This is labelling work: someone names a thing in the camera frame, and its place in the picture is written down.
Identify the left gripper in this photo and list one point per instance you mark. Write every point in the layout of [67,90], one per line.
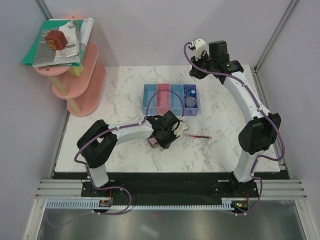
[165,145]

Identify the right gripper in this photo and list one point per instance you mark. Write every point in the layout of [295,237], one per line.
[197,74]

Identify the clear jar of paper clips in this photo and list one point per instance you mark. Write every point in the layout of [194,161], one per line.
[190,102]

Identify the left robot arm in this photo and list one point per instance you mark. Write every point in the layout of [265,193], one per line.
[99,141]

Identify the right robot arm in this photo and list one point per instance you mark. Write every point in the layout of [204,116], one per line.
[261,128]

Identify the pink glue stick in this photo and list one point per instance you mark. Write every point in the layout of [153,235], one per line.
[152,142]

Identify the sky blue drawer box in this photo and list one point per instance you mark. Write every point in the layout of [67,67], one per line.
[176,106]

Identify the purple drawer box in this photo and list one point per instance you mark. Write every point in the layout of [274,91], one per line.
[186,93]

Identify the red pen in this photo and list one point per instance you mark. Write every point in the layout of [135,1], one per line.
[198,136]

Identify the pink drawer box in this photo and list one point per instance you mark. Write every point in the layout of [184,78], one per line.
[163,98]

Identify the light blue drawer box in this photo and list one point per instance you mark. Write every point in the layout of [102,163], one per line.
[148,91]

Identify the pink tiered shelf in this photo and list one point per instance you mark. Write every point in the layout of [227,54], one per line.
[80,86]

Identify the grey manual booklet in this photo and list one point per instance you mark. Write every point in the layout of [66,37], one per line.
[44,56]

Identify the red brown cube box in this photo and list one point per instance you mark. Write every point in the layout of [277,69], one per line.
[56,40]

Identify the green folder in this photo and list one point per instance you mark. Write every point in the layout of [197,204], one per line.
[50,24]

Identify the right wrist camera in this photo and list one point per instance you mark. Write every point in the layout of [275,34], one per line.
[199,46]

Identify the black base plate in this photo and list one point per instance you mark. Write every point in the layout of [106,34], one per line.
[165,188]

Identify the white cable duct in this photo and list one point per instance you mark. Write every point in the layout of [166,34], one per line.
[96,204]

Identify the aluminium rail frame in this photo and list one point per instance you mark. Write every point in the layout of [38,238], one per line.
[277,215]

